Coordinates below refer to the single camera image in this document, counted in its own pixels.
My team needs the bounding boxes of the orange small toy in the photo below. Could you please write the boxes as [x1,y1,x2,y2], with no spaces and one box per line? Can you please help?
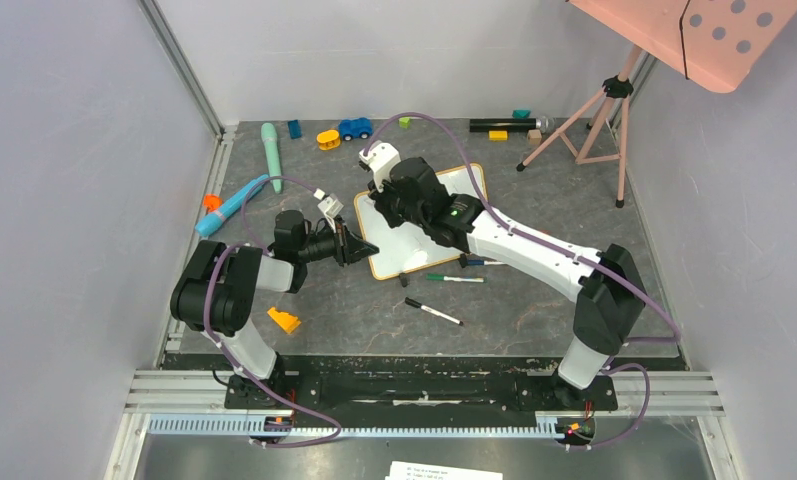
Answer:
[202,194,224,213]

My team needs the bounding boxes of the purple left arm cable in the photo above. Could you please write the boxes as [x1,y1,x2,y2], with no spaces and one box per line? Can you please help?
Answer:
[202,175,344,450]

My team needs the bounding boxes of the blue toy crayon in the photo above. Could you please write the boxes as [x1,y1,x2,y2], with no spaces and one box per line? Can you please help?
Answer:
[194,174,269,238]

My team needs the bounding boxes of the blue toy car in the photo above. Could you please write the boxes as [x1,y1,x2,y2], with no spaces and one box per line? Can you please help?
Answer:
[338,117,373,141]

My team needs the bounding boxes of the mint green toy crayon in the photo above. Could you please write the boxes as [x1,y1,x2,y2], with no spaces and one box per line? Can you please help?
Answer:
[260,122,283,193]

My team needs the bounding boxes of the yellow framed whiteboard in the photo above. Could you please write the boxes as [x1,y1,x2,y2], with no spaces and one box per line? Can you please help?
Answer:
[354,164,487,280]

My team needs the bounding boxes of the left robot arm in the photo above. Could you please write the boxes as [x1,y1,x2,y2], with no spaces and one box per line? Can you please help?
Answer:
[169,210,379,408]

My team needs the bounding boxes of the black capped marker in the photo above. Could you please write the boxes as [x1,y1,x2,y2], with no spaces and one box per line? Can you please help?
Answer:
[404,297,464,326]

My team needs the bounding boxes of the pink tripod stand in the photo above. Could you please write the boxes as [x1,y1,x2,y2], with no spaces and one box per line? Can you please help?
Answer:
[516,45,643,209]

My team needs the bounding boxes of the orange wedge toy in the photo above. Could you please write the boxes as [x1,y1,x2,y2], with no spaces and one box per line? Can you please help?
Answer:
[267,307,301,335]

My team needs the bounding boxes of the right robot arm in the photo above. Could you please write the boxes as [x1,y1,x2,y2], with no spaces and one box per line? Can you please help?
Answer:
[359,153,645,408]

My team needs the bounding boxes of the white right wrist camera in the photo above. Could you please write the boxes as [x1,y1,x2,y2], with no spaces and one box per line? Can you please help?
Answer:
[359,141,401,192]

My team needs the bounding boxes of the wooden block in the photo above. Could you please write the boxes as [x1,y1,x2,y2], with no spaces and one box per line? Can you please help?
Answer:
[526,129,544,147]

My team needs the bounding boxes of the yellow block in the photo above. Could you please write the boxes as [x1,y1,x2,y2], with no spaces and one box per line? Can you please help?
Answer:
[488,130,509,142]

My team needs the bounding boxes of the white paper sheet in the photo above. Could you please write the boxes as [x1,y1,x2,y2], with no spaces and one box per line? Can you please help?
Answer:
[384,461,503,480]

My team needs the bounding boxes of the black microphone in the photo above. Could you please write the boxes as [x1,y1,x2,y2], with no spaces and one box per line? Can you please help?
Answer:
[469,116,556,133]

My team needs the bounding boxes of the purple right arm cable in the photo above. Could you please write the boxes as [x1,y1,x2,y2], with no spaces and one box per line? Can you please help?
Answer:
[364,112,682,450]

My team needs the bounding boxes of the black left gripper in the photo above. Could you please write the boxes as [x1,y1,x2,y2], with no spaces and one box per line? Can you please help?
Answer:
[297,214,378,267]

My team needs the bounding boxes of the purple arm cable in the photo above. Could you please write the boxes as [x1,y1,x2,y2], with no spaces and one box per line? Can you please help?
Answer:
[364,112,682,450]
[202,175,344,450]

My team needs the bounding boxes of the green capped marker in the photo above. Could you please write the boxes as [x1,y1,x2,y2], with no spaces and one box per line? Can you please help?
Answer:
[425,273,486,283]

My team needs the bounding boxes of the pink perforated panel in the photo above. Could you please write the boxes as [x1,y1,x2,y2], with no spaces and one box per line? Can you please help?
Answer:
[572,0,797,94]

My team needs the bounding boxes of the dark blue block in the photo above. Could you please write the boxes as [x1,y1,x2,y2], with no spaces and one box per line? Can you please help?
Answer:
[287,120,303,139]

